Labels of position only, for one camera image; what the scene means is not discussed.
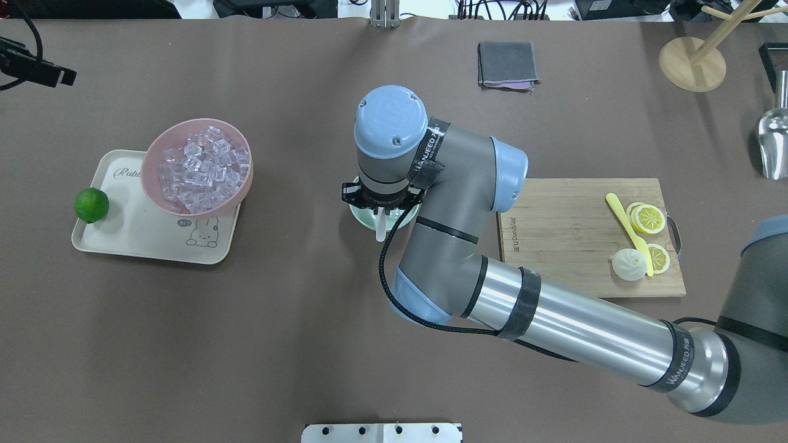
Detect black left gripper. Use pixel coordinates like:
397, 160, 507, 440
1, 37, 77, 87

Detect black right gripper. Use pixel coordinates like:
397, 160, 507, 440
342, 175, 425, 213

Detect white ceramic spoon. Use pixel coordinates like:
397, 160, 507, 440
376, 207, 388, 243

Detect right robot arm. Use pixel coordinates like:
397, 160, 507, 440
342, 85, 787, 425

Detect mint green bowl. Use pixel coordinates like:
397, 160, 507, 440
348, 204, 421, 232

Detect clear ice cube pile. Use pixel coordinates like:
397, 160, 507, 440
156, 124, 252, 214

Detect pink bowl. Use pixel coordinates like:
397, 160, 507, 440
141, 118, 254, 218

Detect metal ice scoop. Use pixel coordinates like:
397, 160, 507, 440
758, 70, 787, 180

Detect green lime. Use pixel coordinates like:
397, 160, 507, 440
73, 187, 110, 224

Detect cream rabbit tray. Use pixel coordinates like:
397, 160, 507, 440
71, 150, 240, 265

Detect grey folded cloth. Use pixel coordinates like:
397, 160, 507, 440
476, 41, 542, 92

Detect bamboo cutting board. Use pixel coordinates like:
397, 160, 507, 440
498, 178, 686, 299

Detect yellow plastic knife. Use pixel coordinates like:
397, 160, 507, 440
605, 193, 654, 277

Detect white steamed bun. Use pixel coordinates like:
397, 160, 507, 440
610, 249, 648, 281

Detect upper lemon slices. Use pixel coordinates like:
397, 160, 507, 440
625, 202, 667, 234

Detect lower lemon slice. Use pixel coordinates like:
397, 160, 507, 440
647, 243, 672, 275

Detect wooden mug tree stand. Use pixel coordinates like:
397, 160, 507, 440
658, 1, 787, 93

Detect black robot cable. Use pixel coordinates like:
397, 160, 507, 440
0, 0, 44, 92

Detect metal frame post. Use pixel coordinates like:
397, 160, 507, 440
369, 0, 401, 29

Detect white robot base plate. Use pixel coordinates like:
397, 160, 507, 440
300, 421, 464, 442

